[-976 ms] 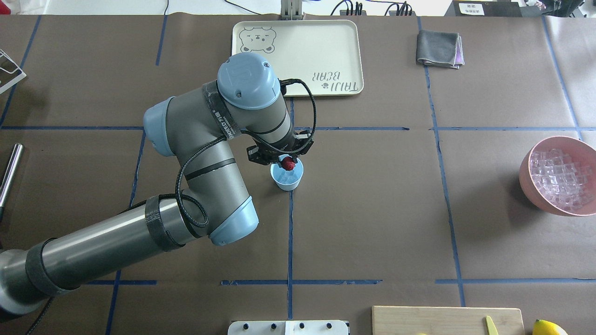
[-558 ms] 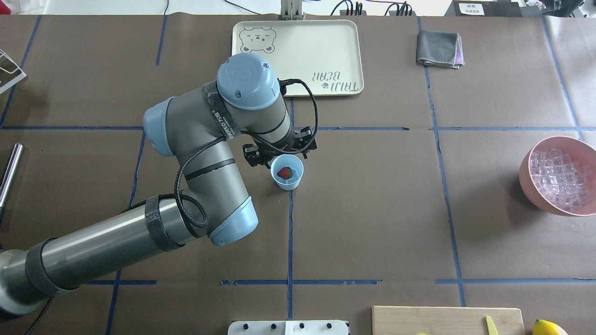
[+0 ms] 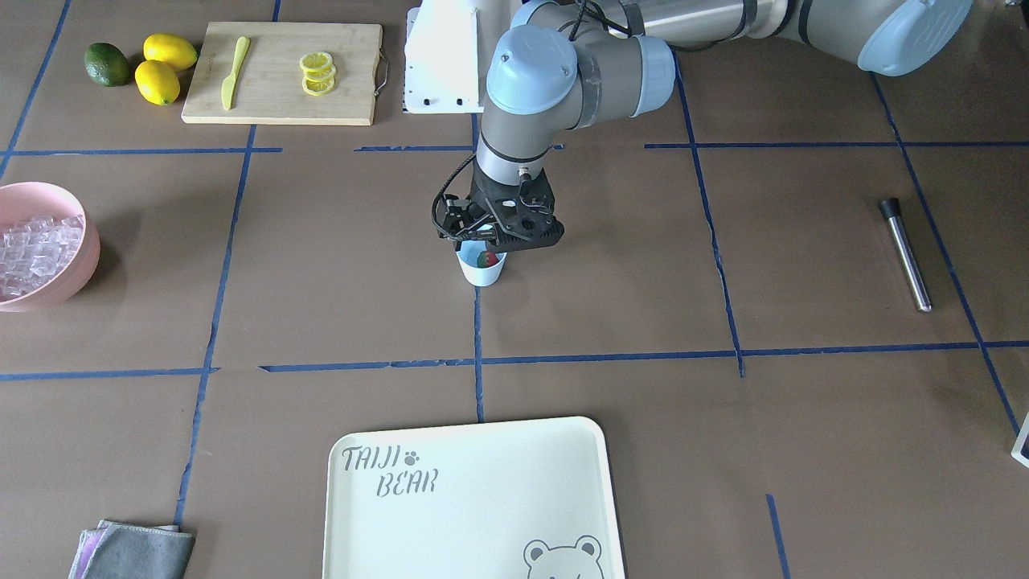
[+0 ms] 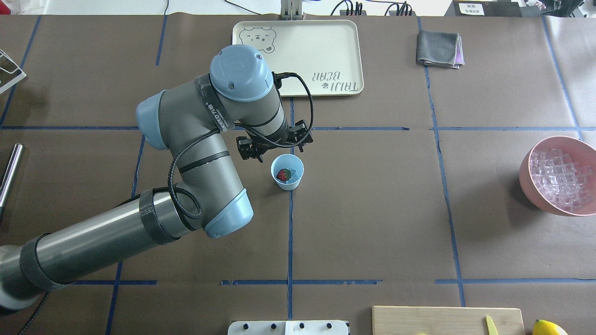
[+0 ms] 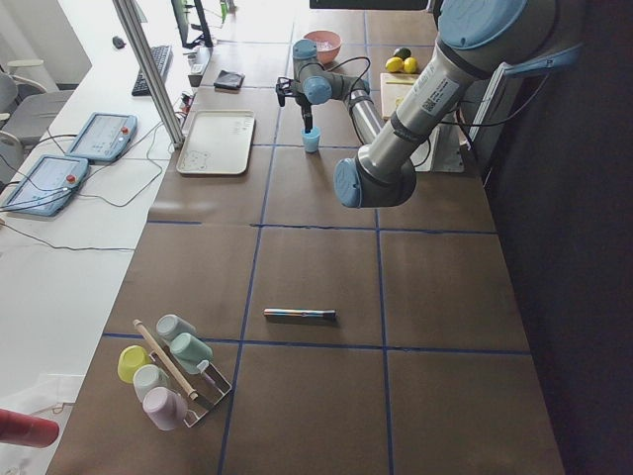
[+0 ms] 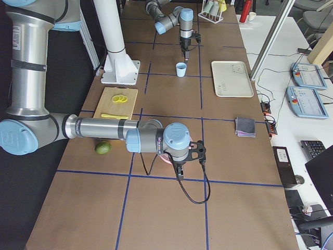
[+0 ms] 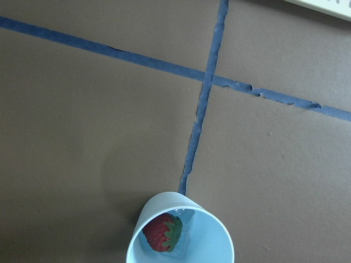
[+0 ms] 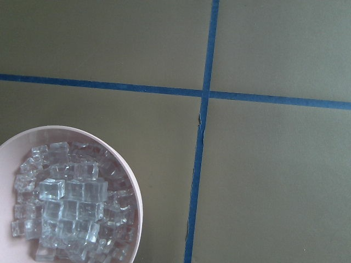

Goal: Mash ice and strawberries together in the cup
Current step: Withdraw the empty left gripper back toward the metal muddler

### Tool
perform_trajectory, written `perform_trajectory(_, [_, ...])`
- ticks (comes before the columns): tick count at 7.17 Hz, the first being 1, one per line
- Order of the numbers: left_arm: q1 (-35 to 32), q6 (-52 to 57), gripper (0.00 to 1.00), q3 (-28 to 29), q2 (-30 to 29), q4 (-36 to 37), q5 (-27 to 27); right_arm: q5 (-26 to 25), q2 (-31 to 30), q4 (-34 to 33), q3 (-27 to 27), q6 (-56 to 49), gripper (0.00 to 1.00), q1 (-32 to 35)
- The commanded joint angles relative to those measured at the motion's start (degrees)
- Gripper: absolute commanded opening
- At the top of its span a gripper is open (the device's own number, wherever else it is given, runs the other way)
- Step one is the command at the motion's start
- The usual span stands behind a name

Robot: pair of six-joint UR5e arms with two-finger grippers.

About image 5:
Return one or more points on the light blue plastic cup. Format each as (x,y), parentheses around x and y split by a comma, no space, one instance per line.
(311,139)

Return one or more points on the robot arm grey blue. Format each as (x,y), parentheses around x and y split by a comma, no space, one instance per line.
(474,38)

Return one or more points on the black monitor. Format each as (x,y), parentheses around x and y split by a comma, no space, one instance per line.
(192,25)

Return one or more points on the aluminium frame post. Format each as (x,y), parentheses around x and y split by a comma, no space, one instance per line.
(128,17)

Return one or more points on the blue teach pendant near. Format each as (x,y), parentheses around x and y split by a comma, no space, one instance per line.
(48,186)

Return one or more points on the wooden cutting board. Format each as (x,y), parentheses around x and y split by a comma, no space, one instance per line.
(393,89)

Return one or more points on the blue teach pendant far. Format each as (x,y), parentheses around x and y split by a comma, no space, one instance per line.
(104,137)

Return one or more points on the red cylinder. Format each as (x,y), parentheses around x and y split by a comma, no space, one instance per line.
(26,430)

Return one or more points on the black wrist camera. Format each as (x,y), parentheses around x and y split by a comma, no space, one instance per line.
(285,88)

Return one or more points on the cream bear tray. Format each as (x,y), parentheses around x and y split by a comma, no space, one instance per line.
(218,143)

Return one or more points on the yellow cup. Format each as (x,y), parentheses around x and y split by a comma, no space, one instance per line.
(131,359)

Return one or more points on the wooden rack handle bar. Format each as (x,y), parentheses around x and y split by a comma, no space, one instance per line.
(190,391)

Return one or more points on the white camera post with base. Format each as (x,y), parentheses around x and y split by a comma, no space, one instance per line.
(440,153)

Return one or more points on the dark grey folded cloth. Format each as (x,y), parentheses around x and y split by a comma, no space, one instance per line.
(229,80)

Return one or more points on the lilac pink cup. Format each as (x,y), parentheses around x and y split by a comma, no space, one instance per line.
(165,408)

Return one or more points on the steel muddler black tip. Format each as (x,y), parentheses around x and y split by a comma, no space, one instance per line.
(326,315)

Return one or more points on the yellow lemon right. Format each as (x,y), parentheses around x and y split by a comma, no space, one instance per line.
(410,65)

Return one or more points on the green lime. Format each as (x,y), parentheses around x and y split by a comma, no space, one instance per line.
(402,52)

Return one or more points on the pale white cup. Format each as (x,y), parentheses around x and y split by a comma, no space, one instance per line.
(148,377)

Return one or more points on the mint green cup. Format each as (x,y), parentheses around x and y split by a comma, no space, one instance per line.
(189,351)

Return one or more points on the blue teach pendant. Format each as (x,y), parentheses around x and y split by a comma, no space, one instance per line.
(48,186)
(104,137)

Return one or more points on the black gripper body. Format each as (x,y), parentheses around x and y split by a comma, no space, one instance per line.
(302,102)

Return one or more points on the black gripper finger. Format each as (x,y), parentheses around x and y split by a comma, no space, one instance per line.
(307,121)

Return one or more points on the white plastic bag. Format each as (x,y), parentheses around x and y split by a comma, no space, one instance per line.
(51,398)

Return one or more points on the pink bowl with ice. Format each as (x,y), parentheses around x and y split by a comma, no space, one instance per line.
(328,44)

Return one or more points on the white wire cup rack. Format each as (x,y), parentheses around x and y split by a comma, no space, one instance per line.
(210,384)

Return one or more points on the black computer mouse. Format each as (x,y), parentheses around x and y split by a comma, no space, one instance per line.
(118,42)

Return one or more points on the grey-white cup upper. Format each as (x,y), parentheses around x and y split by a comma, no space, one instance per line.
(169,326)

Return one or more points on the grey office chair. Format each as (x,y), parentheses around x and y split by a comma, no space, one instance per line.
(27,107)

